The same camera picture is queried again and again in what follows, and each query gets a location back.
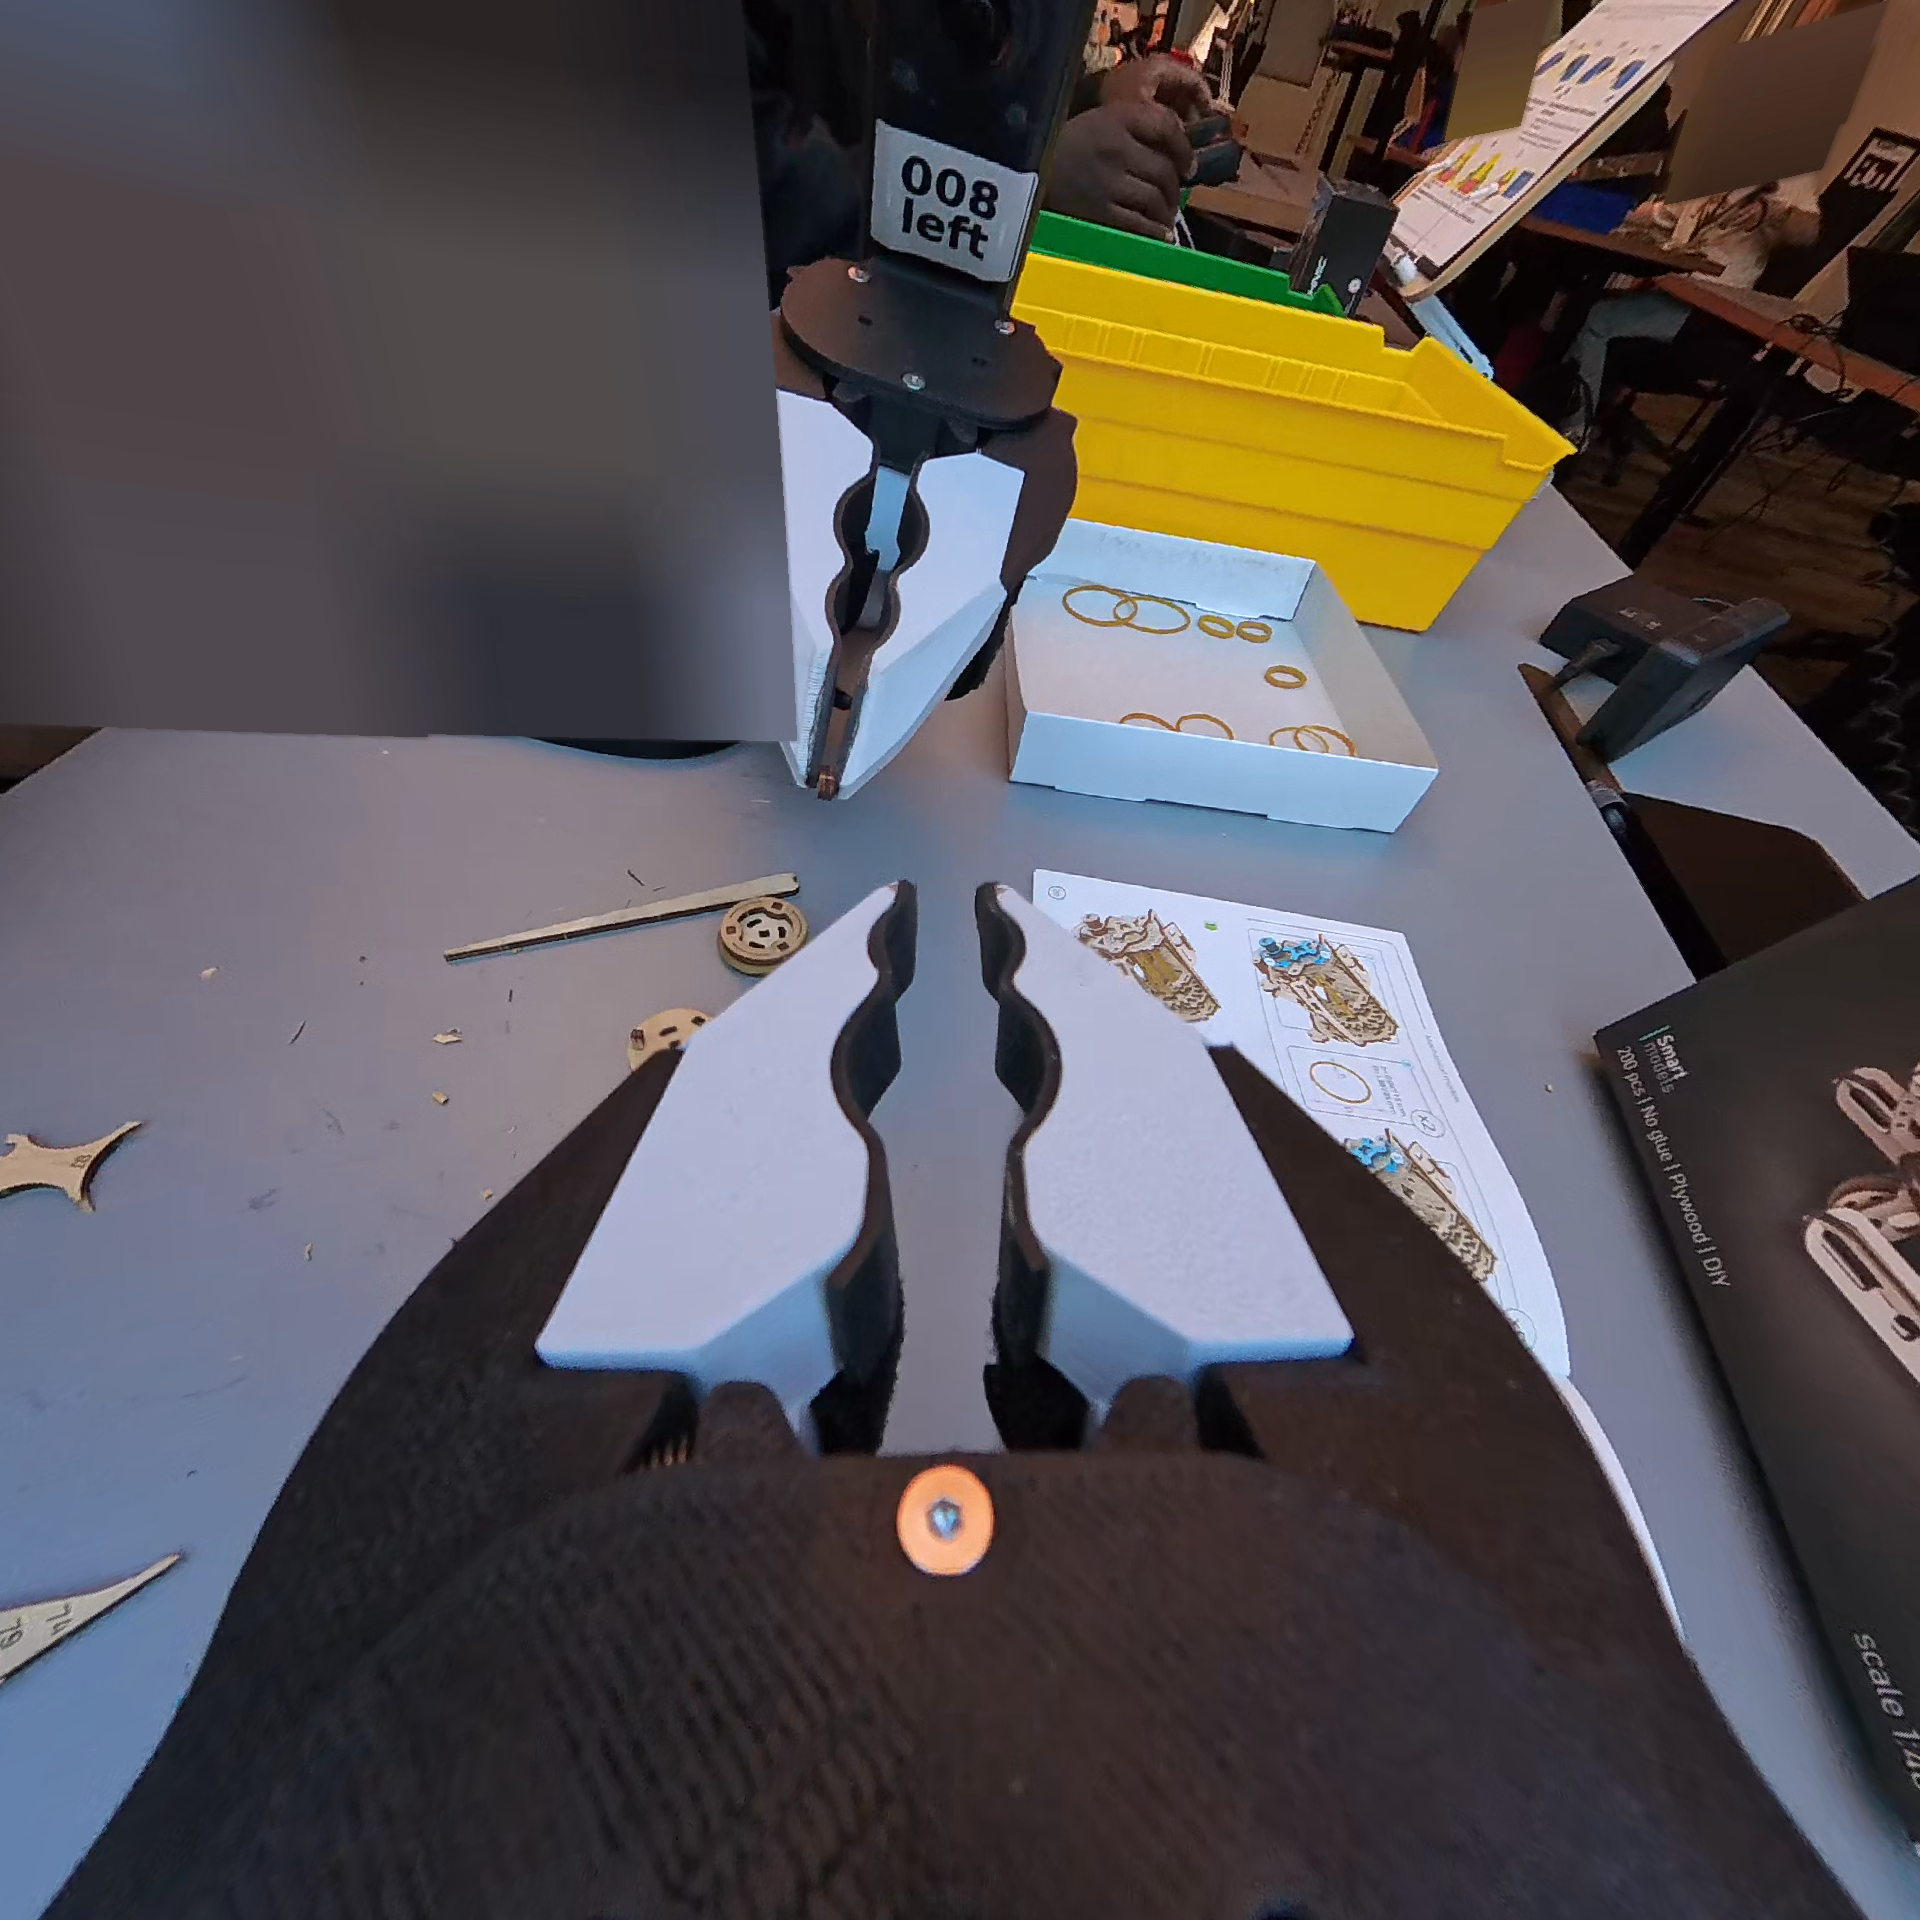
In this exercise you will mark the star-shaped wooden scrap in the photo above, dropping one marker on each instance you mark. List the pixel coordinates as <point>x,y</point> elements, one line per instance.
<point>53,1161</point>

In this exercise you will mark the group of rubber bands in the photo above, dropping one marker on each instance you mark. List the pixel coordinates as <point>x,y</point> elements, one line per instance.
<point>1124,608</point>

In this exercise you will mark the wooden disc with pegs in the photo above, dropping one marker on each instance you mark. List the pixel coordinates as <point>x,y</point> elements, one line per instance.
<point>660,1035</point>

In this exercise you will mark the grey desk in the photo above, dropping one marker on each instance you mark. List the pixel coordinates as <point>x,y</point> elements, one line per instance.
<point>374,976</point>

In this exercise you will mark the black puzzle kit box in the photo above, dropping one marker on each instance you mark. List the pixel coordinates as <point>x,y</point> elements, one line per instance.
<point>1770,1139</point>

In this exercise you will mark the white cardboard box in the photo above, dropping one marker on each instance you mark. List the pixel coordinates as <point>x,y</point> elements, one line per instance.
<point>1199,780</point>

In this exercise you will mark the black angular object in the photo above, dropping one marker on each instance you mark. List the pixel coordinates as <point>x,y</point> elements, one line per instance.
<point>1725,884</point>

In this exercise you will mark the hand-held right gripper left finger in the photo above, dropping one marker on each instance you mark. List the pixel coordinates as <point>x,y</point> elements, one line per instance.
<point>719,1199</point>

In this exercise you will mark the black device stand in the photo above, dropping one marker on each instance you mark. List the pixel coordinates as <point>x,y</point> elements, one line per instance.
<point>1666,646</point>

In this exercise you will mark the white poster board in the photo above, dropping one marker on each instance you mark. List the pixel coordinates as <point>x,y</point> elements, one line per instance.
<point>1529,133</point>

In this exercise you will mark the tapered wooden stick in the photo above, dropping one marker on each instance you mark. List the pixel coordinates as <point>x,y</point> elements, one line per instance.
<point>630,916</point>

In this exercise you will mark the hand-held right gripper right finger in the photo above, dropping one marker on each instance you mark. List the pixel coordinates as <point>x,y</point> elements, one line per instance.
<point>1156,1199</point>

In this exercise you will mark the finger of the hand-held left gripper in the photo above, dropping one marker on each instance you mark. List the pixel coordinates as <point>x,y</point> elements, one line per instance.
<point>799,600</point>
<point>954,600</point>

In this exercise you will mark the green plastic bin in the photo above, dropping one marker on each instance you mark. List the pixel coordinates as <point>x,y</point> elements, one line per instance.
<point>1140,246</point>

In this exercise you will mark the small black box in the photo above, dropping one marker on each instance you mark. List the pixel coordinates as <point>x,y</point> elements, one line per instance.
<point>1342,240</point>

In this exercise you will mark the slotted wooden scrap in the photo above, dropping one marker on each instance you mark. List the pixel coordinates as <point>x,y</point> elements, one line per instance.
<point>76,1620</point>

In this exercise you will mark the brown wooden table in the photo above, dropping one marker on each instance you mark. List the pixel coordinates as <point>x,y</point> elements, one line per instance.
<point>1770,321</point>

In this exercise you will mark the yellow plastic bin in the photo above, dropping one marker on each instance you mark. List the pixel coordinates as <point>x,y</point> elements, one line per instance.
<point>1274,450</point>

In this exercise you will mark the instruction booklet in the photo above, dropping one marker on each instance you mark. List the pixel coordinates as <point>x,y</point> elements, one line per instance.
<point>1274,929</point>

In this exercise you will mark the thick wooden wheel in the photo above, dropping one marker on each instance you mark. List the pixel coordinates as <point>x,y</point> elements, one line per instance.
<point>757,932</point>

